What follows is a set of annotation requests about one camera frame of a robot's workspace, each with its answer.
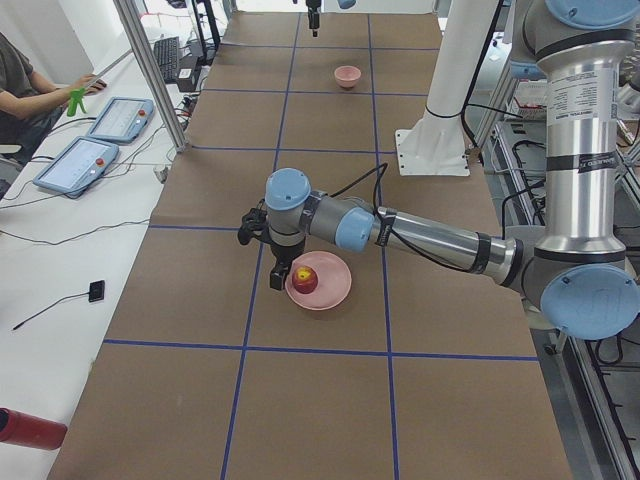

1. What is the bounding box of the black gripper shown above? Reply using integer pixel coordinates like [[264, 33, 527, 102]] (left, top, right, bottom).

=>
[[269, 232, 306, 291]]

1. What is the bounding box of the red apple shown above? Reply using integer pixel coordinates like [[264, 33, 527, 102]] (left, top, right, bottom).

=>
[[292, 265, 319, 294]]

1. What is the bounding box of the pink bowl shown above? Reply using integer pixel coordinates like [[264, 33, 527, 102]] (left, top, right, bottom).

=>
[[334, 65, 362, 90]]

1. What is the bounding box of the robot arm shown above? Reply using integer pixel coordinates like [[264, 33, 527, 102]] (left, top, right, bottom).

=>
[[259, 1, 639, 340]]

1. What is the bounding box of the pink plate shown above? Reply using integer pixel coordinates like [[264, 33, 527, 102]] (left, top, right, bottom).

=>
[[285, 251, 352, 311]]

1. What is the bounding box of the black keyboard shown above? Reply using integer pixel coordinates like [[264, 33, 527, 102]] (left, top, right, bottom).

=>
[[152, 36, 180, 84]]

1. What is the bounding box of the small black square device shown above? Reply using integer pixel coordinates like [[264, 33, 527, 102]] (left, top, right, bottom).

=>
[[88, 280, 106, 303]]

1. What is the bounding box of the blue teach pendant far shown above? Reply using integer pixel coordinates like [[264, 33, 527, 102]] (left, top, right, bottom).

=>
[[87, 97, 154, 144]]

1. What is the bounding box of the blue teach pendant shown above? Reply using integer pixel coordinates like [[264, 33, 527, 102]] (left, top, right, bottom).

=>
[[87, 97, 154, 144], [33, 136, 119, 198]]

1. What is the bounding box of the blue teach pendant near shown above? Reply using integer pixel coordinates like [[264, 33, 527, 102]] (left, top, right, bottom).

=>
[[33, 136, 119, 198]]

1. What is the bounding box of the green clamp figure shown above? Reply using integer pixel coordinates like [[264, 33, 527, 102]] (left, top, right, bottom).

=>
[[67, 87, 86, 117]]

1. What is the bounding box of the seated person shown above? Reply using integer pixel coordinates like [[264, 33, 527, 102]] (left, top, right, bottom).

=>
[[1, 35, 95, 165]]

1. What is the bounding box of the red bottle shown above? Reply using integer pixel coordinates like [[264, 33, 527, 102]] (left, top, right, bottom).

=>
[[1, 408, 67, 450]]

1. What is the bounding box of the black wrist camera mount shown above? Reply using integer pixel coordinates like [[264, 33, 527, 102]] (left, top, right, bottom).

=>
[[237, 199, 271, 246]]

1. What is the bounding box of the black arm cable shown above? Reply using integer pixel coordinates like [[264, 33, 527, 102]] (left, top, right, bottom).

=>
[[329, 162, 481, 274]]

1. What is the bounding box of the white pedestal column with base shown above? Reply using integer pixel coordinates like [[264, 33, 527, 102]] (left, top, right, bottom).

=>
[[395, 0, 501, 177]]

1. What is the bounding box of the aluminium frame post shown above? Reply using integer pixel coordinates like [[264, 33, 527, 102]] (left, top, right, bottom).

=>
[[113, 0, 187, 153]]

